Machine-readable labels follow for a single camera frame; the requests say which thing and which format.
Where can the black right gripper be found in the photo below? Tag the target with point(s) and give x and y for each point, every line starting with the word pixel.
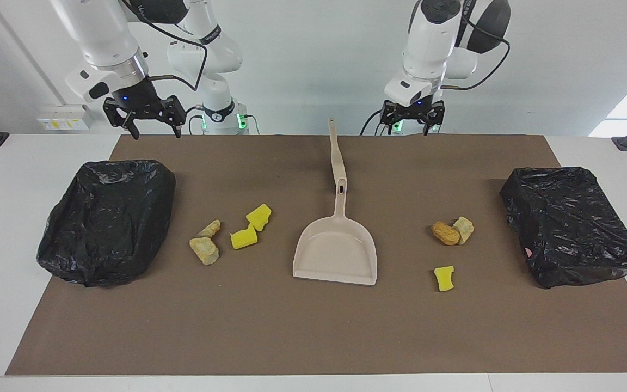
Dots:
pixel 139 103

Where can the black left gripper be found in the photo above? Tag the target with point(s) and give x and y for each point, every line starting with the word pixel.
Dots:
pixel 414 110

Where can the beige hand brush black bristles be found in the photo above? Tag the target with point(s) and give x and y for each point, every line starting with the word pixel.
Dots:
pixel 338 166

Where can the brown bread-shaped sponge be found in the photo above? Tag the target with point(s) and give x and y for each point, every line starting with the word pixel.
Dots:
pixel 446 234

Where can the small beige sponge chunk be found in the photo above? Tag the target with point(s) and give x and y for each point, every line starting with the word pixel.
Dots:
pixel 211 228

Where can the large beige sponge chunk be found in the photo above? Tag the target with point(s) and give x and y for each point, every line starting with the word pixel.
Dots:
pixel 204 250

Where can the yellow sponge piece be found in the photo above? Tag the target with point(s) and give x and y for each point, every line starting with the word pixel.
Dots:
pixel 244 239
pixel 259 216
pixel 444 279

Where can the beige plastic dustpan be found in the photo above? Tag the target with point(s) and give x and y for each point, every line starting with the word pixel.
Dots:
pixel 335 256

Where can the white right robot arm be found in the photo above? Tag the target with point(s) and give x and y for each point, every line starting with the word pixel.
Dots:
pixel 106 38

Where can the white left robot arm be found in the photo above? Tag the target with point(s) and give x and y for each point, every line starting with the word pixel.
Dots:
pixel 433 43

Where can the black bag lined bin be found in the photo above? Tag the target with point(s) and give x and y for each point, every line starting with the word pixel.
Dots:
pixel 106 228

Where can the black bag bin pink spot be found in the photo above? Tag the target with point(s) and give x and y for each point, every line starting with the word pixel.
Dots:
pixel 564 228

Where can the brown table mat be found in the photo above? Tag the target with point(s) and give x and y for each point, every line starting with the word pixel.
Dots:
pixel 292 326

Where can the white wall socket box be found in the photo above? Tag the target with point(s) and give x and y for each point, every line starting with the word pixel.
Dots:
pixel 63 122

